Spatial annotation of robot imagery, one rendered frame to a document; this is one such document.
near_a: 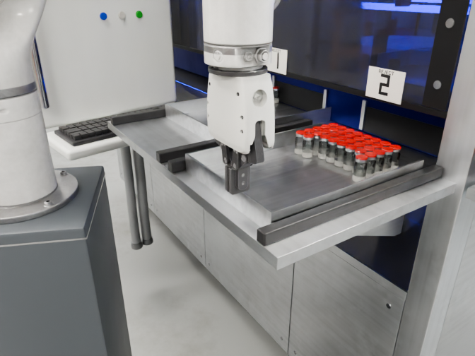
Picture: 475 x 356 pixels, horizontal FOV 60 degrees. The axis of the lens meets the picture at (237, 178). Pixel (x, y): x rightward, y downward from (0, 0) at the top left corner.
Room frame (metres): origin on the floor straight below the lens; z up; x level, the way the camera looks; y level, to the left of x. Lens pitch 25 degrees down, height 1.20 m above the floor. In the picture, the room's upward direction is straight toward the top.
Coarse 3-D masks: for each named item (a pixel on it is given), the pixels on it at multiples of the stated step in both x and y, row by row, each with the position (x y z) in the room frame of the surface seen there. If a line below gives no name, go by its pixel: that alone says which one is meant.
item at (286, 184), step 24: (288, 144) 0.84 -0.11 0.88; (192, 168) 0.68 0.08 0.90; (216, 168) 0.72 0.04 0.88; (264, 168) 0.72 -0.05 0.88; (288, 168) 0.72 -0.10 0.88; (312, 168) 0.72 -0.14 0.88; (336, 168) 0.72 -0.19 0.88; (408, 168) 0.65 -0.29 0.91; (216, 192) 0.61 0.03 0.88; (264, 192) 0.62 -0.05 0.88; (288, 192) 0.62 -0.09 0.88; (312, 192) 0.62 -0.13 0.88; (336, 192) 0.56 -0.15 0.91; (264, 216) 0.50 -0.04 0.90; (288, 216) 0.51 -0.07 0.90
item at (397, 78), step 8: (368, 72) 0.84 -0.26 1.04; (376, 72) 0.82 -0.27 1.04; (384, 72) 0.81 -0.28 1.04; (392, 72) 0.79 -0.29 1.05; (400, 72) 0.78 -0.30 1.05; (368, 80) 0.84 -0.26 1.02; (376, 80) 0.82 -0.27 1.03; (384, 80) 0.81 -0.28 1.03; (392, 80) 0.79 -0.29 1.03; (400, 80) 0.78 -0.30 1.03; (368, 88) 0.84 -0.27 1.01; (376, 88) 0.82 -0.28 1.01; (384, 88) 0.80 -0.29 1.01; (392, 88) 0.79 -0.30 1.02; (400, 88) 0.77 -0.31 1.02; (368, 96) 0.83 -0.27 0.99; (376, 96) 0.82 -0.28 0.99; (384, 96) 0.80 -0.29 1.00; (392, 96) 0.79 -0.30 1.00; (400, 96) 0.77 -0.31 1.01; (400, 104) 0.77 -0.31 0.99
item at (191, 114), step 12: (168, 108) 1.04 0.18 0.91; (180, 108) 1.08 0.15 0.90; (192, 108) 1.10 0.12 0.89; (204, 108) 1.12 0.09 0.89; (276, 108) 1.13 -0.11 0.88; (288, 108) 1.13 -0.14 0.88; (324, 108) 1.01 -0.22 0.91; (180, 120) 0.98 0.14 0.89; (192, 120) 0.93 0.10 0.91; (204, 120) 1.02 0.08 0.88; (276, 120) 0.93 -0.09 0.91; (288, 120) 0.95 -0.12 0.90; (312, 120) 0.99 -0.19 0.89; (324, 120) 1.01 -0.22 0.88; (192, 132) 0.93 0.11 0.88; (204, 132) 0.88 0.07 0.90
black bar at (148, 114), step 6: (162, 108) 1.07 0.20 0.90; (120, 114) 1.01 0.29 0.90; (126, 114) 1.01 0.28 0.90; (132, 114) 1.01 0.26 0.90; (138, 114) 1.02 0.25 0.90; (144, 114) 1.03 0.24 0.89; (150, 114) 1.04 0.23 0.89; (156, 114) 1.04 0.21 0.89; (162, 114) 1.05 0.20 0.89; (114, 120) 0.98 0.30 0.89; (120, 120) 0.99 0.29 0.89; (126, 120) 1.00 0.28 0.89; (132, 120) 1.01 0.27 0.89; (138, 120) 1.02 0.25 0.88
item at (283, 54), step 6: (276, 48) 1.09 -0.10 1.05; (276, 54) 1.09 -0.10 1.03; (282, 54) 1.07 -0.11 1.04; (276, 60) 1.09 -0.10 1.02; (282, 60) 1.07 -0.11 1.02; (270, 66) 1.11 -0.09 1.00; (276, 66) 1.09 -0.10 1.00; (282, 66) 1.07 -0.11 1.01; (276, 72) 1.09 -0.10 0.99; (282, 72) 1.07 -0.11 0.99
